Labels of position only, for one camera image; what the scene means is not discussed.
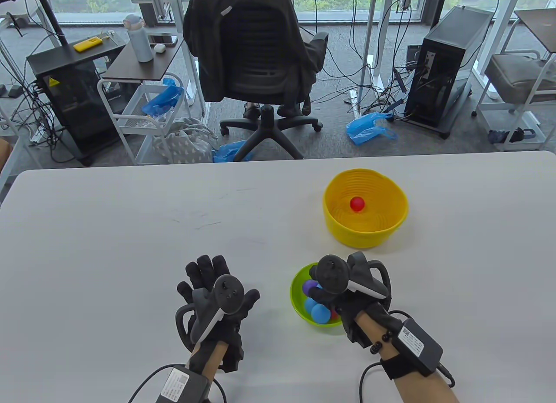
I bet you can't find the person's right hand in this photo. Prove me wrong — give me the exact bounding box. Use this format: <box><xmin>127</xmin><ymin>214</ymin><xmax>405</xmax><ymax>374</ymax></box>
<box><xmin>308</xmin><ymin>287</ymin><xmax>404</xmax><ymax>348</ymax></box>

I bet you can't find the person's left hand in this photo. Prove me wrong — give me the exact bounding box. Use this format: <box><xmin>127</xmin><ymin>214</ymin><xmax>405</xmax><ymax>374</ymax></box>
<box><xmin>176</xmin><ymin>254</ymin><xmax>261</xmax><ymax>375</ymax></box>

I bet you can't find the yellow plastic bowl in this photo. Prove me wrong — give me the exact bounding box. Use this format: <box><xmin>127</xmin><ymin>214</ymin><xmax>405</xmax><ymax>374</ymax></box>
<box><xmin>322</xmin><ymin>168</ymin><xmax>409</xmax><ymax>249</ymax></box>

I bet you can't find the person's right forearm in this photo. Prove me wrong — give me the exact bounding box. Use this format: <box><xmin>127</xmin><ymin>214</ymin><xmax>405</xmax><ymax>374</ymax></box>
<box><xmin>354</xmin><ymin>312</ymin><xmax>460</xmax><ymax>403</ymax></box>

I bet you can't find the grey dotted fabric bag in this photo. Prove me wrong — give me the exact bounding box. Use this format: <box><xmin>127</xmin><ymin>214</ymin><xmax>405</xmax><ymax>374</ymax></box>
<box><xmin>152</xmin><ymin>117</ymin><xmax>218</xmax><ymax>163</ymax></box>

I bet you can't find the black and white handheld controller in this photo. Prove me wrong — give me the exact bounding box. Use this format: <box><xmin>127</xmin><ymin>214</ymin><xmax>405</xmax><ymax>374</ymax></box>
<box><xmin>175</xmin><ymin>274</ymin><xmax>246</xmax><ymax>351</ymax></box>
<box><xmin>314</xmin><ymin>252</ymin><xmax>392</xmax><ymax>300</ymax></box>

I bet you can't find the grey wrist sensor box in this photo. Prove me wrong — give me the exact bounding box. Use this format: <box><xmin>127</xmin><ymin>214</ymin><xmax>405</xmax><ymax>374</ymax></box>
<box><xmin>160</xmin><ymin>365</ymin><xmax>211</xmax><ymax>403</ymax></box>
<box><xmin>391</xmin><ymin>318</ymin><xmax>443</xmax><ymax>375</ymax></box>

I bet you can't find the green plastic bowl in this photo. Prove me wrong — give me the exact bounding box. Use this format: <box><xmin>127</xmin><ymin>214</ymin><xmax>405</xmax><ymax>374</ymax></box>
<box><xmin>290</xmin><ymin>263</ymin><xmax>348</xmax><ymax>330</ymax></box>

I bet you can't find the blue plastic bag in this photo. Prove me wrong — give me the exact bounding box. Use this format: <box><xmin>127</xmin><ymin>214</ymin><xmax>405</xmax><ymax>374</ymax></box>
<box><xmin>142</xmin><ymin>77</ymin><xmax>185</xmax><ymax>119</ymax></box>
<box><xmin>212</xmin><ymin>140</ymin><xmax>255</xmax><ymax>163</ymax></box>
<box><xmin>346</xmin><ymin>113</ymin><xmax>398</xmax><ymax>146</ymax></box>

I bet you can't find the black equipment cabinet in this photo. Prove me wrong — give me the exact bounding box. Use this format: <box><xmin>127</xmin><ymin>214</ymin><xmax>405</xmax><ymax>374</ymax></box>
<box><xmin>27</xmin><ymin>40</ymin><xmax>126</xmax><ymax>167</ymax></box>

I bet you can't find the dark brown side table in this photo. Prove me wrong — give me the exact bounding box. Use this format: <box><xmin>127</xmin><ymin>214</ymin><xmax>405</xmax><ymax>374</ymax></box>
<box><xmin>102</xmin><ymin>33</ymin><xmax>186</xmax><ymax>81</ymax></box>

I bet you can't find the black jacket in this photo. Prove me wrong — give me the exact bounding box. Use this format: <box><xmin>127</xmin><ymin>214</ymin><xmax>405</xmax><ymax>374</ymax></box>
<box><xmin>182</xmin><ymin>0</ymin><xmax>320</xmax><ymax>103</ymax></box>

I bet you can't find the black mesh office chair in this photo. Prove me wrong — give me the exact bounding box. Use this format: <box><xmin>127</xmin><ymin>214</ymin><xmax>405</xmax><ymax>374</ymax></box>
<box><xmin>182</xmin><ymin>0</ymin><xmax>329</xmax><ymax>160</ymax></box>

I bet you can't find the brown cardboard box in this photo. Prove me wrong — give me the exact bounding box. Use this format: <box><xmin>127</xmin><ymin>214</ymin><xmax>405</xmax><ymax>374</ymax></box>
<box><xmin>0</xmin><ymin>138</ymin><xmax>13</xmax><ymax>173</ymax></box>

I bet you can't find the grey water bottle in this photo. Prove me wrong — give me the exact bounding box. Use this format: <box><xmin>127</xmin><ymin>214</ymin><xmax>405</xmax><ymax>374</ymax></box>
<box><xmin>123</xmin><ymin>14</ymin><xmax>154</xmax><ymax>63</ymax></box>

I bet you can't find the yellow phone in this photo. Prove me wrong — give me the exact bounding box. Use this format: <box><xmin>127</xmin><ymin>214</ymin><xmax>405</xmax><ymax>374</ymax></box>
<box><xmin>73</xmin><ymin>37</ymin><xmax>108</xmax><ymax>53</ymax></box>

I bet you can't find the black computer tower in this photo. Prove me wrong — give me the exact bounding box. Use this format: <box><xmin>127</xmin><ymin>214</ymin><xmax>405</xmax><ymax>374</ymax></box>
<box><xmin>404</xmin><ymin>5</ymin><xmax>496</xmax><ymax>130</ymax></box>

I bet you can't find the grey cushioned white stool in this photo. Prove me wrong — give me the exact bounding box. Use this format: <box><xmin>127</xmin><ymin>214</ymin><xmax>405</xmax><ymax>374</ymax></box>
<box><xmin>473</xmin><ymin>50</ymin><xmax>556</xmax><ymax>152</ymax></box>

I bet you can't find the black stand pole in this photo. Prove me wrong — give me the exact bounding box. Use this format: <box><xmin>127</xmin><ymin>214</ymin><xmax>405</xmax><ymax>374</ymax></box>
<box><xmin>35</xmin><ymin>0</ymin><xmax>68</xmax><ymax>47</ymax></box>

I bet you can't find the white desk with black top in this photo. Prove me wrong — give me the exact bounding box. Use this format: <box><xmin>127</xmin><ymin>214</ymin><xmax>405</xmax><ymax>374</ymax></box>
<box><xmin>460</xmin><ymin>0</ymin><xmax>522</xmax><ymax>86</ymax></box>

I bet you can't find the dark square tabletop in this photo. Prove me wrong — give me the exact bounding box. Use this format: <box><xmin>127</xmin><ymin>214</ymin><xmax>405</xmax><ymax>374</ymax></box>
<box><xmin>514</xmin><ymin>7</ymin><xmax>556</xmax><ymax>53</ymax></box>

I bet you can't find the dark bead bracelet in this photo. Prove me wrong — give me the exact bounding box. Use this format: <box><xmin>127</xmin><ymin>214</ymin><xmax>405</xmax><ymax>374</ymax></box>
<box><xmin>369</xmin><ymin>329</ymin><xmax>392</xmax><ymax>355</ymax></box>

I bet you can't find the black wrist strap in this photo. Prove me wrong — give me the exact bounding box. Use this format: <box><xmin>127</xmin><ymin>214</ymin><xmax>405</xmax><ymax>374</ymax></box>
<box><xmin>379</xmin><ymin>353</ymin><xmax>424</xmax><ymax>381</ymax></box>

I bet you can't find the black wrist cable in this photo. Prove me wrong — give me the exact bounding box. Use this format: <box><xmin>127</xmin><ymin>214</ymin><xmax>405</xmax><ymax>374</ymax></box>
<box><xmin>359</xmin><ymin>361</ymin><xmax>384</xmax><ymax>403</ymax></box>
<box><xmin>127</xmin><ymin>363</ymin><xmax>226</xmax><ymax>403</ymax></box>

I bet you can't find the white wire rolling cart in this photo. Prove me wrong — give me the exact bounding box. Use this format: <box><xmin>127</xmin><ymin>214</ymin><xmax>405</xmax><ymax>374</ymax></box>
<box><xmin>97</xmin><ymin>73</ymin><xmax>194</xmax><ymax>165</ymax></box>

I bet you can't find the tangle of black cables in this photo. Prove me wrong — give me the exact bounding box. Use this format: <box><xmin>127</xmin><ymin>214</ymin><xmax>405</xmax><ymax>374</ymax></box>
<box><xmin>0</xmin><ymin>29</ymin><xmax>76</xmax><ymax>164</ymax></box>

